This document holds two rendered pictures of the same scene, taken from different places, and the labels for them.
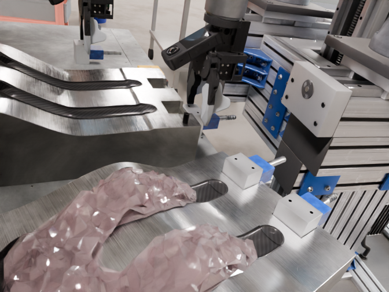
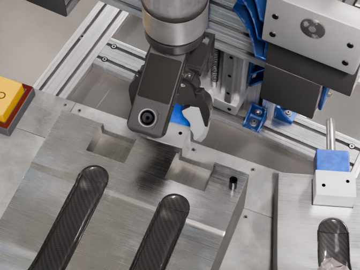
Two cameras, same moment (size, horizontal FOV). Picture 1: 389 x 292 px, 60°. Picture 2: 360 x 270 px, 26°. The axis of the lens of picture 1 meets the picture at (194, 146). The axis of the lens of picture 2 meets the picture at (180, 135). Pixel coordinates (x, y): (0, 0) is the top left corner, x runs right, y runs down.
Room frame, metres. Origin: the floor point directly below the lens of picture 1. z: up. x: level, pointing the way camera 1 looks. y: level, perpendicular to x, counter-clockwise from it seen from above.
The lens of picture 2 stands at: (0.20, 0.37, 1.73)
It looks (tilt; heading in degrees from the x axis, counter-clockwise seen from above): 57 degrees down; 320
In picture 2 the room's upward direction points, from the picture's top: straight up
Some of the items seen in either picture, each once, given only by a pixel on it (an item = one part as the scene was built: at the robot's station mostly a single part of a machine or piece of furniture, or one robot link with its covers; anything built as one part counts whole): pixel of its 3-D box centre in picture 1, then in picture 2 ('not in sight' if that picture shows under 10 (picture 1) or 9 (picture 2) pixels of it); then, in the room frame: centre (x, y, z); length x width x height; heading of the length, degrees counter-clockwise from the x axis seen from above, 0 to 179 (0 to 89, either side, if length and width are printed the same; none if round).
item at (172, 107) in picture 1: (175, 116); (190, 177); (0.56, 0.05, 0.87); 0.05 x 0.05 x 0.04; 28
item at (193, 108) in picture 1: (210, 119); (180, 115); (0.66, -0.02, 0.83); 0.13 x 0.05 x 0.05; 121
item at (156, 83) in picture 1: (158, 91); (113, 150); (0.66, 0.10, 0.87); 0.05 x 0.05 x 0.04; 28
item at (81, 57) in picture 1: (98, 52); not in sight; (0.94, 0.33, 0.83); 0.13 x 0.05 x 0.05; 119
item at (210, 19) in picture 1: (220, 48); (177, 51); (0.66, -0.01, 0.99); 0.09 x 0.08 x 0.12; 121
